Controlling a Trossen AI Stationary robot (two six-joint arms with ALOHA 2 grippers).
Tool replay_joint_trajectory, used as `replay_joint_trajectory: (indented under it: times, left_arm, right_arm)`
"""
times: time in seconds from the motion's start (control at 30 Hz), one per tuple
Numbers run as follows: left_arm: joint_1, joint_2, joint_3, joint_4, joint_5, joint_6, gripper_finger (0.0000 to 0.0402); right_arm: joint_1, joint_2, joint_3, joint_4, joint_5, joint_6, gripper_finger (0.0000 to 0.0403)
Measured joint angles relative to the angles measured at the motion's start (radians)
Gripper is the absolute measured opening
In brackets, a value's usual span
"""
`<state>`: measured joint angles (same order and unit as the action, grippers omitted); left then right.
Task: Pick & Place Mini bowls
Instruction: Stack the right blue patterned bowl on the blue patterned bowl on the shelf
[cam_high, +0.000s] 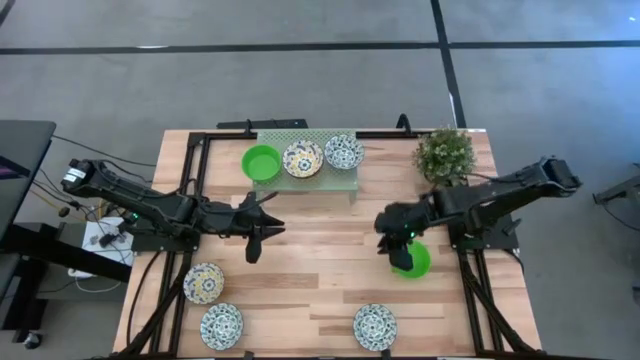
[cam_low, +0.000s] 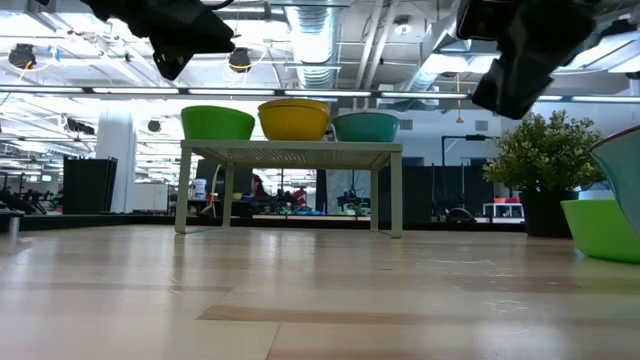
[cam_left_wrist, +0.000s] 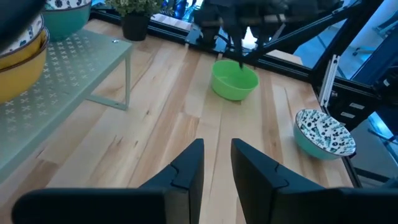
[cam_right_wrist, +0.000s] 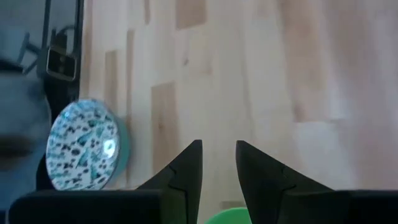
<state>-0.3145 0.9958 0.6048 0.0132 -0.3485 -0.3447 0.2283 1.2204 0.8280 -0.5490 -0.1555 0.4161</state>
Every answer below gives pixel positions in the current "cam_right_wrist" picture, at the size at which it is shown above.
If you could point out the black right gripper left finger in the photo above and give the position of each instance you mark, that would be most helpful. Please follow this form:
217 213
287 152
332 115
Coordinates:
174 199

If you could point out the green plastic bowl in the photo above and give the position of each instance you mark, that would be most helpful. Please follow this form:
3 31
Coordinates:
228 217

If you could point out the teal floral ceramic bowl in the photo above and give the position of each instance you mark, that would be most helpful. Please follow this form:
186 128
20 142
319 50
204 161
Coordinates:
84 143

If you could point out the black table-level camera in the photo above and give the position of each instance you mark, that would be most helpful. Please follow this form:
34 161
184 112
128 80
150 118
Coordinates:
60 63

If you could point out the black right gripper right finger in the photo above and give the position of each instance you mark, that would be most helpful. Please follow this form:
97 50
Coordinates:
273 196

